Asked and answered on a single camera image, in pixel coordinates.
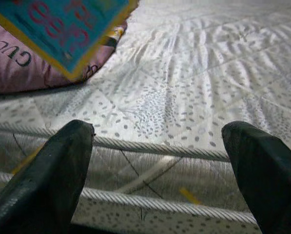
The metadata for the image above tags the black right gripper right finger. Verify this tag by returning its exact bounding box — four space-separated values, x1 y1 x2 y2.
222 121 291 234

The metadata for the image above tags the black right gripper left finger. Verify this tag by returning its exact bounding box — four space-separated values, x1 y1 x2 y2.
0 119 95 234

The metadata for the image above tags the blue book with yellow border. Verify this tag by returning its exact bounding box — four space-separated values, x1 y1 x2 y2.
0 0 139 80

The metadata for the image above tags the purple cartoon print duvet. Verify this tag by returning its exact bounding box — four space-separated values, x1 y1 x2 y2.
0 14 129 95

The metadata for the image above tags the white quilted mattress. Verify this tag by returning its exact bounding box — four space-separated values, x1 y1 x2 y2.
0 0 291 234

